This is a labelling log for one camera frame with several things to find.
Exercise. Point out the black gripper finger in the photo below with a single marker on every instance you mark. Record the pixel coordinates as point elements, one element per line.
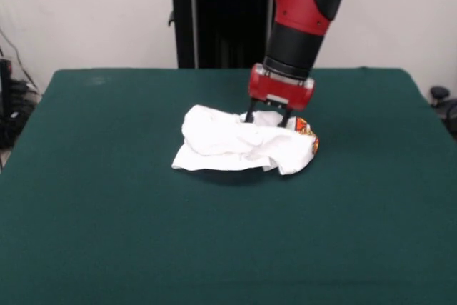
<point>284,117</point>
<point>251,111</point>

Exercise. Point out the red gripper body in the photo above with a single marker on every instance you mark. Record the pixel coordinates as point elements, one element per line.
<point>278,90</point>

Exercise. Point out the white printed t-shirt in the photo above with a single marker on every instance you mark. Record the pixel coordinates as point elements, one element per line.
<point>221,137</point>

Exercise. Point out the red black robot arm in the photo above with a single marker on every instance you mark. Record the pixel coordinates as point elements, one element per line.
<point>296,5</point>

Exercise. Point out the black office chair base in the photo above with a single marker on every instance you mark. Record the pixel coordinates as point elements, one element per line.
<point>441,94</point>

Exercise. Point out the dark green tablecloth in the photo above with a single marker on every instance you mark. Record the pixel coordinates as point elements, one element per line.
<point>107,230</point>

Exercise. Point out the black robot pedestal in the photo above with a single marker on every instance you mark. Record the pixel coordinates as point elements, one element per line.
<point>214,26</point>

